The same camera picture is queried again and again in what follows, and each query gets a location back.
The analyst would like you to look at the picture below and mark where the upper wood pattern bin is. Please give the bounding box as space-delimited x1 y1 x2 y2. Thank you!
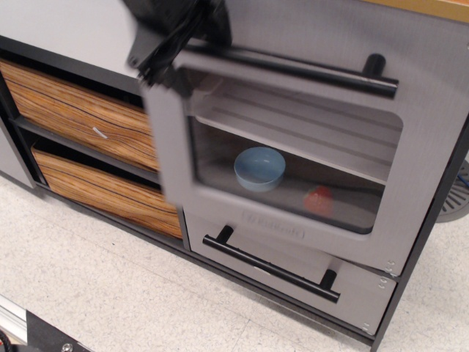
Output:
1 59 159 172

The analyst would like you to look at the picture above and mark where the blue bowl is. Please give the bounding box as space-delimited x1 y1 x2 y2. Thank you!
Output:
234 147 286 192

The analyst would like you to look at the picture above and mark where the red toy strawberry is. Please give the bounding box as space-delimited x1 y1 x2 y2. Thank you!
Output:
303 186 333 217

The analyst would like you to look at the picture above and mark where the grey lower drawer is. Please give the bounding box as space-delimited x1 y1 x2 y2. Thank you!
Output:
185 213 396 335

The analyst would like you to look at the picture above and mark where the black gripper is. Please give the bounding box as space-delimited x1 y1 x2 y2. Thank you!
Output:
124 0 232 87

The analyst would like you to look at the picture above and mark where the wood pattern bin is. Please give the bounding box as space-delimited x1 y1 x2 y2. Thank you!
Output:
1 59 159 172
31 139 182 239

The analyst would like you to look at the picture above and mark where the grey toy oven door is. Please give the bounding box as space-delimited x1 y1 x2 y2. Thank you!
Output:
141 51 468 276

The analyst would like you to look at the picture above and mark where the black drawer handle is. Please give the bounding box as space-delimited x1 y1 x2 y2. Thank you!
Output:
202 225 341 304

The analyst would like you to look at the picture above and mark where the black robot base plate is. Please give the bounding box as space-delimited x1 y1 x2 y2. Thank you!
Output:
26 311 90 352

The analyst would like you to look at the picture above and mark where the black oven door handle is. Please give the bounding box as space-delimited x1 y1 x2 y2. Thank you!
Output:
204 54 399 99

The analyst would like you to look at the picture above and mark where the aluminium rail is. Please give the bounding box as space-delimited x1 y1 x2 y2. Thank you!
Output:
0 295 28 345

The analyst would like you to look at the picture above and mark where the grey round base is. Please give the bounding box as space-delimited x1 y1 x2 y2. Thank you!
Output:
437 160 468 223

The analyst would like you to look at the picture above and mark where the lower wood pattern bin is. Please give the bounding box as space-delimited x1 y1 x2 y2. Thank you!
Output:
31 139 182 239

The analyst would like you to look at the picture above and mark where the toy kitchen cabinet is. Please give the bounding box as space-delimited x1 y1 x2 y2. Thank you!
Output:
1 1 468 351

